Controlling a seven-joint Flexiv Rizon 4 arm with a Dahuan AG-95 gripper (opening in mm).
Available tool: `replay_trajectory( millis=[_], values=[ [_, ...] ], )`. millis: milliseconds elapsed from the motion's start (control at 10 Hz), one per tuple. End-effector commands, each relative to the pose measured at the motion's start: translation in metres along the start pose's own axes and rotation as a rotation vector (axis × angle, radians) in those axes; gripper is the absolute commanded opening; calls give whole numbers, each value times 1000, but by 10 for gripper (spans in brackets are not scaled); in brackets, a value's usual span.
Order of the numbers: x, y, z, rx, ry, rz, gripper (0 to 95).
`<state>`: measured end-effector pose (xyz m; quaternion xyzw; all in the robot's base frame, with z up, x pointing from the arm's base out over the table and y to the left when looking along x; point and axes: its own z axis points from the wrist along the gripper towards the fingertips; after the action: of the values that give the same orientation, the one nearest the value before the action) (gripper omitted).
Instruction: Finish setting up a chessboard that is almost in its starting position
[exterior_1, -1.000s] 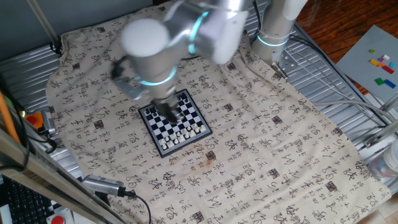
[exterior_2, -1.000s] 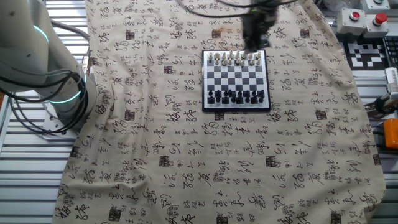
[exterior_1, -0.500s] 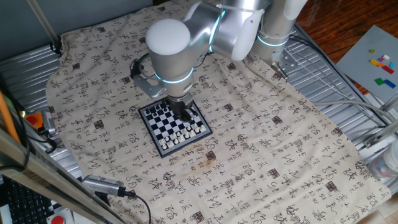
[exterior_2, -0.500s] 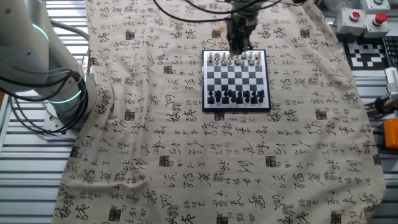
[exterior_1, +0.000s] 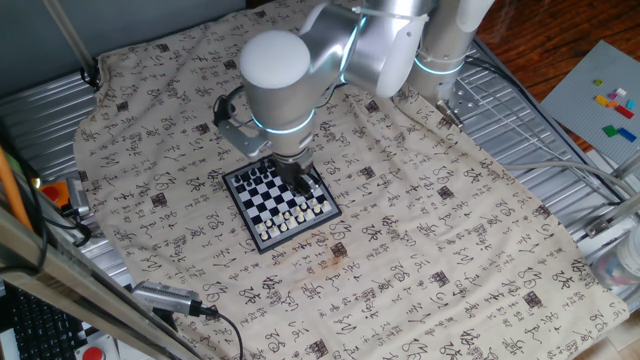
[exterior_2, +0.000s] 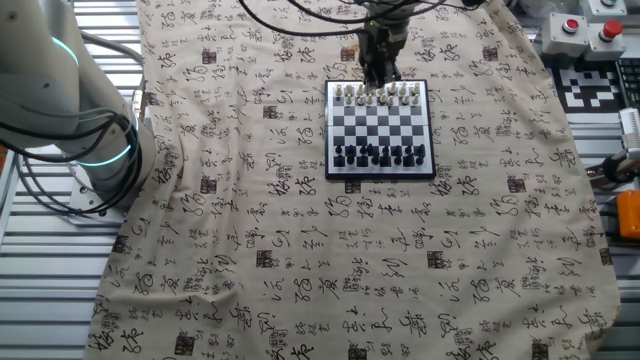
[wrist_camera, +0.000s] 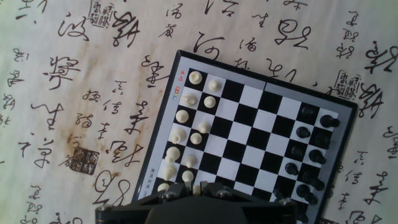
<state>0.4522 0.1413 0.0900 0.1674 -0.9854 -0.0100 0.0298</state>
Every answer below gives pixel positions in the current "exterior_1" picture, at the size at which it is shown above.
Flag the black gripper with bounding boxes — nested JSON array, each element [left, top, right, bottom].
[[272, 148, 319, 198]]

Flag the black white chessboard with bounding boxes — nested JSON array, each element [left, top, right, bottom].
[[221, 154, 344, 255]]

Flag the beige calligraphy tablecloth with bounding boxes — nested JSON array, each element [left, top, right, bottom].
[[73, 0, 630, 360]]

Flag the black pole clamp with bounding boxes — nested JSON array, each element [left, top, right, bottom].
[[78, 58, 103, 90]]

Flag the orange box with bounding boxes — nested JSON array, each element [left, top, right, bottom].
[[39, 180, 70, 209]]

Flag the grey box red button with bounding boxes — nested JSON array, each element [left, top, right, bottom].
[[73, 341, 110, 360]]

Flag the grey metal pole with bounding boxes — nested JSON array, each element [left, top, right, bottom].
[[42, 0, 101, 76]]

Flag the grey brick baseplate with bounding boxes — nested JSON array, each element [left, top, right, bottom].
[[539, 39, 640, 169]]

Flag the orange rod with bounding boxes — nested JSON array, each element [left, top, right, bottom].
[[0, 144, 34, 234]]

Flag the black keyboard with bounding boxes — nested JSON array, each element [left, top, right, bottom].
[[3, 282, 89, 360]]

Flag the translucent plastic bottle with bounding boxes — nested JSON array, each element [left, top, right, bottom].
[[593, 233, 640, 294]]

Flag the grey metal camera bracket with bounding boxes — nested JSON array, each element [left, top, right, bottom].
[[216, 117, 274, 160]]

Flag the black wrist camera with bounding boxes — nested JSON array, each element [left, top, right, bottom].
[[213, 93, 238, 127]]

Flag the black camera cable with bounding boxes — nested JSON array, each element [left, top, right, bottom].
[[212, 83, 247, 109], [199, 304, 246, 360]]

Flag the silver camera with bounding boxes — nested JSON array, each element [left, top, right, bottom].
[[130, 279, 205, 319], [66, 177, 92, 217]]

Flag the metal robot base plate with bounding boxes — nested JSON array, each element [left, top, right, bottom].
[[433, 82, 484, 132]]

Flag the aluminium frame rail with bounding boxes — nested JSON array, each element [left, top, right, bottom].
[[0, 197, 201, 360]]

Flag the grey cable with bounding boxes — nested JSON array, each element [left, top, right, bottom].
[[499, 159, 640, 199]]

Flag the aluminium frame profile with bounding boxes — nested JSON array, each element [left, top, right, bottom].
[[608, 148, 640, 181], [584, 192, 640, 240]]

